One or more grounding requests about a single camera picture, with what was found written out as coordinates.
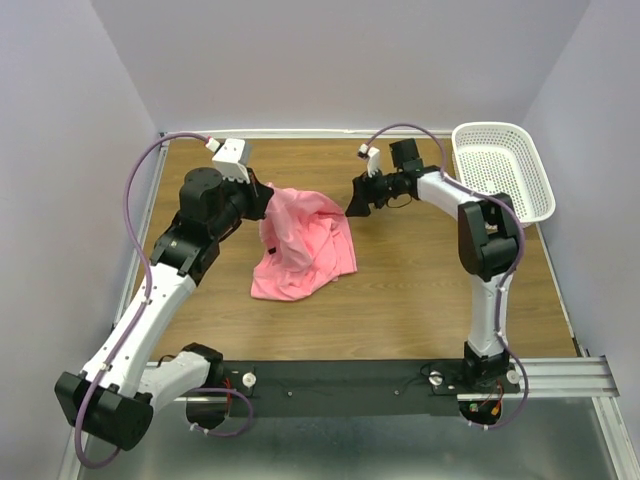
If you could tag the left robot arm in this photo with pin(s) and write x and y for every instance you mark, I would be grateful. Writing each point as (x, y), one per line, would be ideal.
(114, 398)

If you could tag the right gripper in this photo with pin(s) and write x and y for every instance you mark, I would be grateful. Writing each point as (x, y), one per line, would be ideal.
(363, 195)

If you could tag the pink t shirt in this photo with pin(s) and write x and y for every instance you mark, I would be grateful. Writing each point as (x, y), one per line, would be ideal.
(308, 244)

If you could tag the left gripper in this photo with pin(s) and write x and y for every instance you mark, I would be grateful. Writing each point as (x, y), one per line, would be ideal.
(258, 193)

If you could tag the white plastic basket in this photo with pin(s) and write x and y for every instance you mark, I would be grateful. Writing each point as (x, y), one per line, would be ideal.
(500, 157)

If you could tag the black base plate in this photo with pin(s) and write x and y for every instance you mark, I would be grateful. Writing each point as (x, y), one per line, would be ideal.
(346, 388)

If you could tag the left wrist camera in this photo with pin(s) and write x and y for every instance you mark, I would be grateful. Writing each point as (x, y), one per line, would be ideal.
(230, 158)

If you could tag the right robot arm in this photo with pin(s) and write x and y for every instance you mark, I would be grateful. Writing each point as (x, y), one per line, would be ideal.
(490, 241)

